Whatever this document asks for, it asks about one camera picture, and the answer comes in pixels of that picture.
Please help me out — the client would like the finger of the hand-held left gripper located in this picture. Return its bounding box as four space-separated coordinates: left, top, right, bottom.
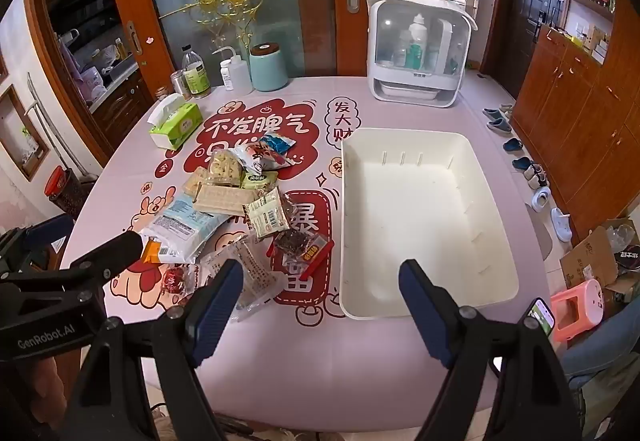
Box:
0 214 76 267
65 231 144 282

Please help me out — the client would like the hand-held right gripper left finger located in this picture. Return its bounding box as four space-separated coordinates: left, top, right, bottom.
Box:
60 259 244 441

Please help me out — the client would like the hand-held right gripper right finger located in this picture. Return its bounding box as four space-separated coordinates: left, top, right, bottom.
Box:
398 259 583 441

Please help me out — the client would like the orange white snack packet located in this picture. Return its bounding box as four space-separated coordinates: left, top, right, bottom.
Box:
140 241 173 264

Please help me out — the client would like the clear pastry packet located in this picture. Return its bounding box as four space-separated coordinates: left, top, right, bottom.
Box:
200 241 251 284
234 238 278 322

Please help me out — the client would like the red candy clear packet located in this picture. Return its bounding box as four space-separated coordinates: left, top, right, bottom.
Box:
157 263 198 297

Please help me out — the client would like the large light blue snack bag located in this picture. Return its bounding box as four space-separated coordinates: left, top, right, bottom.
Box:
140 193 231 264

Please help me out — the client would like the dark dried fruit packet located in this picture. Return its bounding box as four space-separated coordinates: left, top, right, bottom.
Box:
270 228 333 279

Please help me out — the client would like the beige snack packet with label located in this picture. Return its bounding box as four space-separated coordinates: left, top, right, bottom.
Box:
243 187 292 239

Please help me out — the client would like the short beige biscuit packet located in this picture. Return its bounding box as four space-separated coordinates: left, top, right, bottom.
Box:
182 166 213 196

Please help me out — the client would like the long beige wafer packet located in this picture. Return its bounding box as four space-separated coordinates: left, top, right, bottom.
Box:
192 181 258 216

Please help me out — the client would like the white plastic storage bin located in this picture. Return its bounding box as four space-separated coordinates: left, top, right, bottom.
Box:
340 127 520 322

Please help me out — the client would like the small green snack packet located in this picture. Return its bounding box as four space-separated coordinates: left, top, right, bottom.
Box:
241 169 279 194

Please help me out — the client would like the pale puffed snack clear packet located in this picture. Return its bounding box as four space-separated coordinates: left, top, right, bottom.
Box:
207 148 246 186

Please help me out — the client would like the red white snack packet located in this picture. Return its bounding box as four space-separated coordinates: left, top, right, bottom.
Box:
235 142 296 174

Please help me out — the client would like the blue white snack packet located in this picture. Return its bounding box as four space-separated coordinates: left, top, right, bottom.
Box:
260 133 297 156

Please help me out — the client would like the red dustpan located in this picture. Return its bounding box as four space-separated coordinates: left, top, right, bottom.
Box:
44 166 71 196

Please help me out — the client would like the smartphone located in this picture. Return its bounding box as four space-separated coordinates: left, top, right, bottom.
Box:
520 297 557 338

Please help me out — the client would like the green tissue box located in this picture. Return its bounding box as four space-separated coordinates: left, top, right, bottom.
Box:
147 93 204 152

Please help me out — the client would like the wooden kitchen cabinet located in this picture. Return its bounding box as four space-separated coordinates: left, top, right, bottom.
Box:
37 0 153 132

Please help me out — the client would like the pink plastic stool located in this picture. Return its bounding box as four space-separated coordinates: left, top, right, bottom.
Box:
550 278 606 343

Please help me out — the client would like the cardboard box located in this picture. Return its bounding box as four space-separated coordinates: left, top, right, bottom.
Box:
559 218 640 312

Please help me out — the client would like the metal can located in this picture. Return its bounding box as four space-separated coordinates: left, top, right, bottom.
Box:
170 69 193 100

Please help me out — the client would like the row of shoes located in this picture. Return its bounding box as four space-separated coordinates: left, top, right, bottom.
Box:
482 103 576 243

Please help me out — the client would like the person's jeans leg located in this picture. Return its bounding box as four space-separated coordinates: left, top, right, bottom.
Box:
560 301 640 441

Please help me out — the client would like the glass bottle with green label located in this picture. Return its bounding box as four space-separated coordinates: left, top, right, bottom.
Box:
181 45 211 100

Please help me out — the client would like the teal canister with brown lid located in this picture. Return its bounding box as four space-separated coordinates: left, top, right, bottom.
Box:
249 43 289 92

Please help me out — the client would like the teal plastic bottle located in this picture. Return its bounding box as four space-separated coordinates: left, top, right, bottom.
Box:
404 45 428 70

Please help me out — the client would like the white countertop storage cabinet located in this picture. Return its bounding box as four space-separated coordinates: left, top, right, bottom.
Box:
365 0 479 108

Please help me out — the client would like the dark entrance door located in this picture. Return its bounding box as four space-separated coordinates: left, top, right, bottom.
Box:
510 0 553 99

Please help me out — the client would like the white plastic bottle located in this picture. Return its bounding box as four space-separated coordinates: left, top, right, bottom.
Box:
407 13 431 46

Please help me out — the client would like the wooden sliding glass door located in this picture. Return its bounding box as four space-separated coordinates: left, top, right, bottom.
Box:
102 0 403 94

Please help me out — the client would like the wooden wall cabinet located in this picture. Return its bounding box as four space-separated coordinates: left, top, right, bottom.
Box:
512 0 640 242

